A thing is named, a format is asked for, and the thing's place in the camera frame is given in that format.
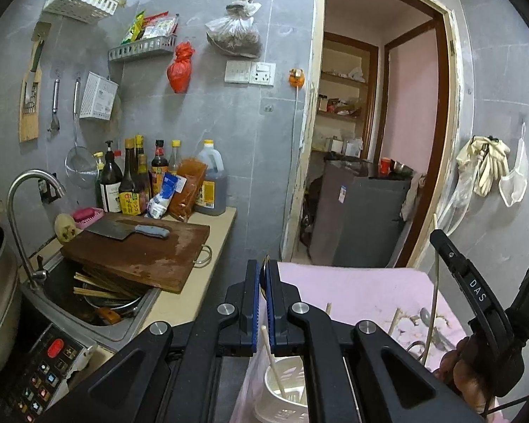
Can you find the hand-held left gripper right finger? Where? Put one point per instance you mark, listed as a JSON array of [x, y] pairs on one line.
[[271, 308]]

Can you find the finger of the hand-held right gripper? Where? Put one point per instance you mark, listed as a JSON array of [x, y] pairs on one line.
[[471, 282]]

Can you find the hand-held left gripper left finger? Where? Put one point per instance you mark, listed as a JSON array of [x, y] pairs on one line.
[[256, 299]]

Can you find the wooden chopstick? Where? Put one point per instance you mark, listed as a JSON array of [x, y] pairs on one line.
[[328, 309], [394, 321], [273, 361]]

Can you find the white plastic utensil holder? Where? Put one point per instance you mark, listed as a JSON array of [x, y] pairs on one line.
[[291, 370]]

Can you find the round steel spoon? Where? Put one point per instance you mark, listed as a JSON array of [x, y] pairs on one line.
[[416, 347]]

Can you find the person's right hand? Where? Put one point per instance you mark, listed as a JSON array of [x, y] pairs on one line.
[[467, 387]]

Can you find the beige kitchen counter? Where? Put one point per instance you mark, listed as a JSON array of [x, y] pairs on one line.
[[207, 268]]

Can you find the pink tablecloth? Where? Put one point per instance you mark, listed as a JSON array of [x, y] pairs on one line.
[[357, 291]]

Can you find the clear plastic bag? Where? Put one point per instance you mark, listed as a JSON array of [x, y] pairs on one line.
[[463, 189]]

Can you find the white rag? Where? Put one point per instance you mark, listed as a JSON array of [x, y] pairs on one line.
[[412, 196]]

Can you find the wooden cutting board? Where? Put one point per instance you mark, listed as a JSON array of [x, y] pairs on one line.
[[158, 260]]

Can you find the cream rubber gloves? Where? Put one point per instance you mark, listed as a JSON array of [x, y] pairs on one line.
[[485, 163]]

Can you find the grey refrigerator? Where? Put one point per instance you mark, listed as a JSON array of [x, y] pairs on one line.
[[357, 216]]

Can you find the large oil jug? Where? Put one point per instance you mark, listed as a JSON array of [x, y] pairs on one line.
[[211, 180]]

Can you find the steel sink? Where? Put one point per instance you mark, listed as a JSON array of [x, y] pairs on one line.
[[128, 330]]

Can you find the steel bowl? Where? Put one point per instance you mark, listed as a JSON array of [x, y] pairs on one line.
[[402, 168]]

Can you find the blue white packet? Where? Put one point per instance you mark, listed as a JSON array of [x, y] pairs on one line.
[[163, 198]]

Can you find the steel dish basin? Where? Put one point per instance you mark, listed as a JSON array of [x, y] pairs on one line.
[[114, 306]]

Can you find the red cup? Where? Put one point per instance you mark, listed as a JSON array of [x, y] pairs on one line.
[[385, 165]]

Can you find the bundle of brown chopsticks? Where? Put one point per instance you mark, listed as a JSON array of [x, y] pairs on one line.
[[97, 288]]

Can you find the clear yellow-capped bottle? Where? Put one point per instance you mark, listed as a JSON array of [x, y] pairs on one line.
[[175, 156]]

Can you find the red-label sauce bottle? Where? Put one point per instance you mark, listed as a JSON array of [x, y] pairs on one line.
[[159, 163]]

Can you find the tall dark sauce bottle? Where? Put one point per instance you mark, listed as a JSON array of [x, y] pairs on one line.
[[130, 180]]

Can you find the dark pump bottle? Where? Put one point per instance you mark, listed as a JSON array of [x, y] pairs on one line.
[[110, 180]]

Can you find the pink soap dish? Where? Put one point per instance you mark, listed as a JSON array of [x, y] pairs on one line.
[[87, 214]]

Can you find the loofah sponge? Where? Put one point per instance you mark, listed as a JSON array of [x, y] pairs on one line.
[[66, 228]]

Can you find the glass jar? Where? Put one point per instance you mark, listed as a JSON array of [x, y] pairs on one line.
[[322, 102]]

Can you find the colourful snack packets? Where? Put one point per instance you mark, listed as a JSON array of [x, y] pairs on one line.
[[344, 105]]

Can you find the small yellow-capped bottle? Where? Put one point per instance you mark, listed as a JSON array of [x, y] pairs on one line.
[[98, 156]]

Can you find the steel mesh strainer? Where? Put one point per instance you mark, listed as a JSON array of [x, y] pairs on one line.
[[81, 165]]

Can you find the wooden shelf unit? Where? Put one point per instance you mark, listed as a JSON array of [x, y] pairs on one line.
[[339, 78]]

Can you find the white crumpled bag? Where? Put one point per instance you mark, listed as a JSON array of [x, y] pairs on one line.
[[356, 74]]

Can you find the red plastic bag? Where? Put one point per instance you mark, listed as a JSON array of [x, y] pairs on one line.
[[179, 68]]

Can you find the steel faucet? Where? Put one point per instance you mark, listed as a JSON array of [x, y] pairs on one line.
[[17, 229]]

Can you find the steel steamer pot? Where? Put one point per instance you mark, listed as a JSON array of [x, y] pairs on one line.
[[0, 308]]

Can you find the clear bag of dried goods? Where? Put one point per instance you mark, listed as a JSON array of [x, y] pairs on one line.
[[236, 31]]

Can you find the steel peeler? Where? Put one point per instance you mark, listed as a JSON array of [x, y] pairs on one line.
[[55, 105]]

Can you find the red seasoning packets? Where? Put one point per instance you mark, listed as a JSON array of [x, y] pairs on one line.
[[158, 26]]

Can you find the yellow green packet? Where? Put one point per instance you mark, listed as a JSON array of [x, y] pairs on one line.
[[134, 26]]

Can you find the hanging wooden board with knife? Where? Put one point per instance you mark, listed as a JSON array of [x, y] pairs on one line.
[[31, 97]]

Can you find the worn cream door frame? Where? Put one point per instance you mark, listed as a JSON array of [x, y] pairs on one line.
[[305, 141]]

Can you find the orange wall hook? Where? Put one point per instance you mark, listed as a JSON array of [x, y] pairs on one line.
[[296, 77]]

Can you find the white wall socket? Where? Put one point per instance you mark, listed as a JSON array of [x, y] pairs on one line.
[[263, 73]]

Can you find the white light switch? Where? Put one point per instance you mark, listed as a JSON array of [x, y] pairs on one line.
[[237, 72]]

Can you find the black wall socket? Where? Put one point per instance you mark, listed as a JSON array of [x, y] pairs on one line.
[[48, 189]]

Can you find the white perforated wall box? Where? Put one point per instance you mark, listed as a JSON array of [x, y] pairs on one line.
[[98, 97]]

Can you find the grey wall rack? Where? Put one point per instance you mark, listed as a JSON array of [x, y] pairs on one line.
[[141, 48]]

